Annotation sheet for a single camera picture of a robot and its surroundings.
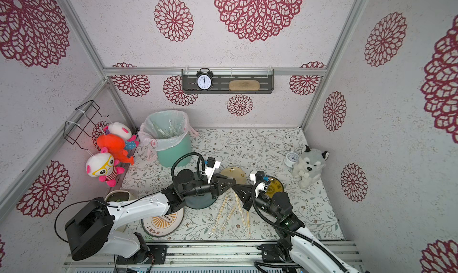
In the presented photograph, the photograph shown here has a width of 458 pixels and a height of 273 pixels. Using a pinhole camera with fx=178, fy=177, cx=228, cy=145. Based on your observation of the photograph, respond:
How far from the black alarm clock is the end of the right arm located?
1.56 ft

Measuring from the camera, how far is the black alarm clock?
910 mm

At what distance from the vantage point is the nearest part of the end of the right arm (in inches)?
25.1
